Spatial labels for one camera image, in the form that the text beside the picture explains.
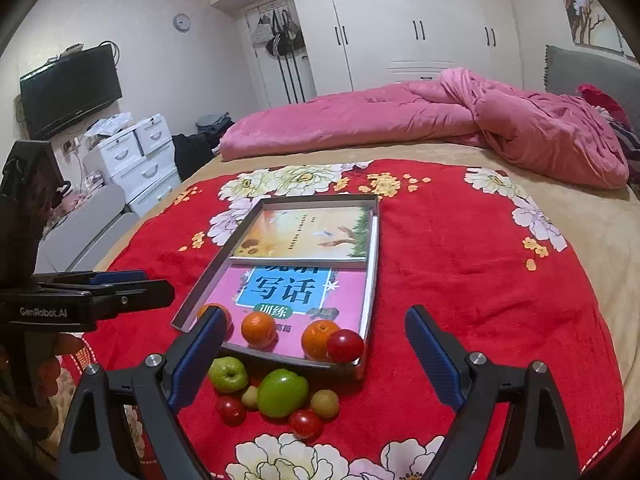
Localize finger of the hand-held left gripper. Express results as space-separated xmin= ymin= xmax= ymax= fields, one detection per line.
xmin=80 ymin=280 xmax=177 ymax=332
xmin=32 ymin=269 xmax=151 ymax=292

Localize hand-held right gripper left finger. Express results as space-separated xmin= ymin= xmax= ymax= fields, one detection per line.
xmin=57 ymin=305 xmax=228 ymax=480

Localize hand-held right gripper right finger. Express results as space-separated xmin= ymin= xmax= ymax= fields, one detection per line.
xmin=404 ymin=304 xmax=581 ymax=480

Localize green apple with dimple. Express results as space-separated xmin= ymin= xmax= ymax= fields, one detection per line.
xmin=208 ymin=356 xmax=249 ymax=394

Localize grey cardboard box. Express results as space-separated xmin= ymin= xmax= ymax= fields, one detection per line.
xmin=171 ymin=193 xmax=381 ymax=381

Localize orange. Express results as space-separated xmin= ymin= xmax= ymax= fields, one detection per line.
xmin=301 ymin=319 xmax=341 ymax=361
xmin=241 ymin=311 xmax=277 ymax=349
xmin=197 ymin=302 xmax=233 ymax=341

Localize red cherry tomato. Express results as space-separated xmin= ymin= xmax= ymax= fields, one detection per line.
xmin=288 ymin=409 xmax=324 ymax=440
xmin=215 ymin=395 xmax=247 ymax=427
xmin=326 ymin=328 xmax=365 ymax=364

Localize smooth green fruit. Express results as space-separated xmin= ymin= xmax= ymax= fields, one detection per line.
xmin=256 ymin=368 xmax=310 ymax=418

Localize person's left hand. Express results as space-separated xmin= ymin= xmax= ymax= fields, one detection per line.
xmin=42 ymin=332 xmax=85 ymax=391

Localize grey sofa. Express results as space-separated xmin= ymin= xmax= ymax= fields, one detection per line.
xmin=35 ymin=185 xmax=138 ymax=275

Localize red floral blanket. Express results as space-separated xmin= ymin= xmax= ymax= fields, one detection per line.
xmin=45 ymin=159 xmax=626 ymax=480

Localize pink book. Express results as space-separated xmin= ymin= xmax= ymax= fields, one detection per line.
xmin=202 ymin=260 xmax=373 ymax=361

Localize white drawer cabinet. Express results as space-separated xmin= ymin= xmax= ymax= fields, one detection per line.
xmin=82 ymin=114 xmax=181 ymax=218

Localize black bag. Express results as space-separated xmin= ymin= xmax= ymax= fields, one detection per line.
xmin=172 ymin=132 xmax=216 ymax=183

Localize yellow book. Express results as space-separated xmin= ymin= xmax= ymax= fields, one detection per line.
xmin=230 ymin=206 xmax=371 ymax=265

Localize dark clothes bundle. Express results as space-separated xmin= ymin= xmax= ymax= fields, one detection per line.
xmin=196 ymin=112 xmax=236 ymax=148

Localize black television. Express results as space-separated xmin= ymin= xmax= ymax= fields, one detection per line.
xmin=20 ymin=44 xmax=123 ymax=140

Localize white door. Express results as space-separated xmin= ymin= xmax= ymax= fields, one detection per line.
xmin=235 ymin=0 xmax=318 ymax=108

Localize pink duvet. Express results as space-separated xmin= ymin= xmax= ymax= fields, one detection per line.
xmin=219 ymin=67 xmax=630 ymax=190

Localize hanging black bags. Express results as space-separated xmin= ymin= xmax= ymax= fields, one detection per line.
xmin=250 ymin=7 xmax=307 ymax=103

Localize striped cloth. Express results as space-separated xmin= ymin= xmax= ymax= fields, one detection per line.
xmin=607 ymin=117 xmax=640 ymax=186

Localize red pillow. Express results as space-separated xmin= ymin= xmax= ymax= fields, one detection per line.
xmin=577 ymin=83 xmax=626 ymax=121

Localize grey headboard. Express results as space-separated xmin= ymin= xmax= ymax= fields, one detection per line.
xmin=544 ymin=45 xmax=640 ymax=111

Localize white wardrobe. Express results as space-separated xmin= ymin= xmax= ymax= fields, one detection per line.
xmin=205 ymin=0 xmax=523 ymax=93

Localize tree wall picture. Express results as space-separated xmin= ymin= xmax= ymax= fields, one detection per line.
xmin=547 ymin=0 xmax=626 ymax=56

